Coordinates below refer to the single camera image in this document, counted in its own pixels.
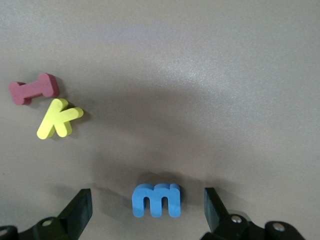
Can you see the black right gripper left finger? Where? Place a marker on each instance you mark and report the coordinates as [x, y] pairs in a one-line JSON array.
[[75, 215]]

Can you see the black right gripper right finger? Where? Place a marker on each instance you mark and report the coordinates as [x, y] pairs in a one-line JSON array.
[[216, 215]]

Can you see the blue foam letter m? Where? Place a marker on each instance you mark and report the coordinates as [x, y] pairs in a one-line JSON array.
[[140, 197]]

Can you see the yellow foam letter k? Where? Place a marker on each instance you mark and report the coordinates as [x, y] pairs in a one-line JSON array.
[[55, 117]]

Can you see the red foam letter I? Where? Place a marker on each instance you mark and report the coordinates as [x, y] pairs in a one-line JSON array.
[[32, 90]]

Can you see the brown table cover sheet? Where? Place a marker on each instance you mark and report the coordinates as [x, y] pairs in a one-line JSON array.
[[200, 75]]

